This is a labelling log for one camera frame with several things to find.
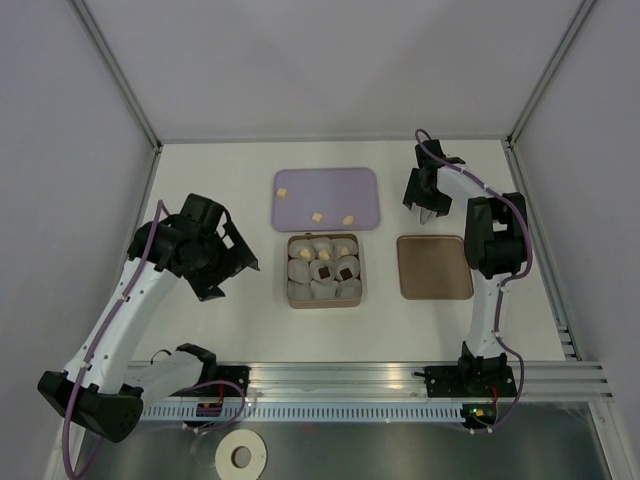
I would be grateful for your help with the lilac plastic tray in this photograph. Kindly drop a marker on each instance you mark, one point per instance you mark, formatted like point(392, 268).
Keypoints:
point(333, 192)

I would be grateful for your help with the white slotted cable duct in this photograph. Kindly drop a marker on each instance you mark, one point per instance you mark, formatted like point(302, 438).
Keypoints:
point(350, 412)

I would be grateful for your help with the white tape roll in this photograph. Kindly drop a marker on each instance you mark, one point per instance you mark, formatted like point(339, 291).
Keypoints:
point(241, 455)

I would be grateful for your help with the white paper cup one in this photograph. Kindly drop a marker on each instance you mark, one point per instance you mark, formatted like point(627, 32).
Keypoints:
point(297, 245)

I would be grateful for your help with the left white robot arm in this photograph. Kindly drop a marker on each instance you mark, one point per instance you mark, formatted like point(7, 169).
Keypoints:
point(95, 390)

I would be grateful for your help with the white paper cup eight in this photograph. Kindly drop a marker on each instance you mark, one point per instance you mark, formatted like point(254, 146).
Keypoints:
point(324, 291)

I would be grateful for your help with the left aluminium frame post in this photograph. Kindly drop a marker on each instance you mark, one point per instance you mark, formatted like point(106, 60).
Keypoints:
point(100, 43)

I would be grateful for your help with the white paper cup six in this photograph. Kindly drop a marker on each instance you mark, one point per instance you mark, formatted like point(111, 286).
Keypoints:
point(350, 262)

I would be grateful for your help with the right aluminium frame post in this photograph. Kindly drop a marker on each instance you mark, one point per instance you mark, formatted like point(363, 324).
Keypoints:
point(577, 22)

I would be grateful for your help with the white paper cup five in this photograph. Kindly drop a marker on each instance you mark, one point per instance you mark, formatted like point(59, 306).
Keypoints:
point(316, 264)

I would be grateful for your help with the white paper cup seven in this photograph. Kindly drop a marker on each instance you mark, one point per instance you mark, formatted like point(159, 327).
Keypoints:
point(297, 291)

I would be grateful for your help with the aluminium frame post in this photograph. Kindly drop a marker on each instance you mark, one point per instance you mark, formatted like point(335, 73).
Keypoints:
point(577, 22)
point(100, 43)

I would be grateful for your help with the white paper cup three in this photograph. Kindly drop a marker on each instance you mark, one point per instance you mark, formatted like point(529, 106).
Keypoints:
point(338, 243)

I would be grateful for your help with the white paper cup nine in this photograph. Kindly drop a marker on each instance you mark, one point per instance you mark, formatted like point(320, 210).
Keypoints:
point(349, 289)

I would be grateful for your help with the white paper cup two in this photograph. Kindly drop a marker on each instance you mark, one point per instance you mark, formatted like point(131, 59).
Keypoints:
point(322, 243)

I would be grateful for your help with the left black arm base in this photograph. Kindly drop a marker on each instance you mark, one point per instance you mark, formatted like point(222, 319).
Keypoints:
point(222, 392)

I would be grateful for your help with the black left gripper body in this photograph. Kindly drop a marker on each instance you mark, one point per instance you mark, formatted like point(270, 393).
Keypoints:
point(217, 263)

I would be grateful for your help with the gold tin lid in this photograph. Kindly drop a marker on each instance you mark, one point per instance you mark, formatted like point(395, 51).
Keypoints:
point(433, 267)

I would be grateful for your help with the dark square chocolate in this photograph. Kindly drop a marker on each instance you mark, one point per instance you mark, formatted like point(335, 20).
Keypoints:
point(324, 272)

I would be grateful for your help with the dark square chocolate corner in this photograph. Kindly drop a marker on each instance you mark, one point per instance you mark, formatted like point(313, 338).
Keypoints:
point(345, 273)

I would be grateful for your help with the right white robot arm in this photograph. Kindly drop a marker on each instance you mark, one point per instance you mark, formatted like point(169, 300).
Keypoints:
point(498, 250)

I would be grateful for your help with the aluminium front rail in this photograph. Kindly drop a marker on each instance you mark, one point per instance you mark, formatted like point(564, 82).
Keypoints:
point(542, 381)

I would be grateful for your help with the white paper cup four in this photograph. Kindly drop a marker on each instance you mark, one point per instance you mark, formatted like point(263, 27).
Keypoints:
point(299, 271)

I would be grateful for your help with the gold square chocolate tin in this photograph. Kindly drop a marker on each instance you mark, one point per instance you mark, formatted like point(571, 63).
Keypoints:
point(324, 304)

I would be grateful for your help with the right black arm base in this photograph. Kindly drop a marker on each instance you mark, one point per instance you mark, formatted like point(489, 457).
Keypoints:
point(450, 382)

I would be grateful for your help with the right side aluminium rail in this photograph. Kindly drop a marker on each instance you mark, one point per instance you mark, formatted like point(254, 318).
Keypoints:
point(550, 279)

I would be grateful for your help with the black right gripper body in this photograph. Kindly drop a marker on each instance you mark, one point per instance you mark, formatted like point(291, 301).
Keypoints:
point(426, 195)

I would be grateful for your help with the aluminium rail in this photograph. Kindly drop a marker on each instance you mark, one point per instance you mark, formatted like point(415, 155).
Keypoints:
point(550, 279)
point(542, 381)

